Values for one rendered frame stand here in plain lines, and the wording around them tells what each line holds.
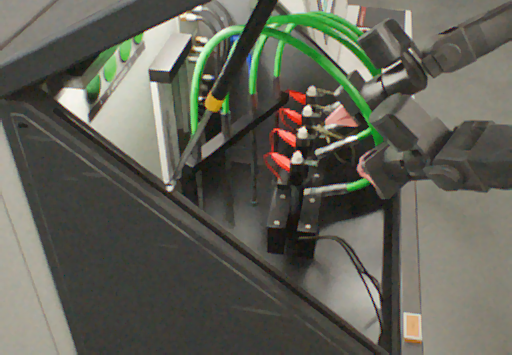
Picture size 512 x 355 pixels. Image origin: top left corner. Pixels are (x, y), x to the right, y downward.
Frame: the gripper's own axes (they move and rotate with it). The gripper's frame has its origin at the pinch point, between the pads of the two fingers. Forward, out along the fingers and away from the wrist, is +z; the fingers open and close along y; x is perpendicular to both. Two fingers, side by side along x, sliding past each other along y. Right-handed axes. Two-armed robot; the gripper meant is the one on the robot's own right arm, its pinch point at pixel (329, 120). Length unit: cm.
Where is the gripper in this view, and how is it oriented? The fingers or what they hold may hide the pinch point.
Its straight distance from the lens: 105.2
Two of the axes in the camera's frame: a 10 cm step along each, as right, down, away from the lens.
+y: -6.2, -7.5, -2.1
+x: -4.0, 5.4, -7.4
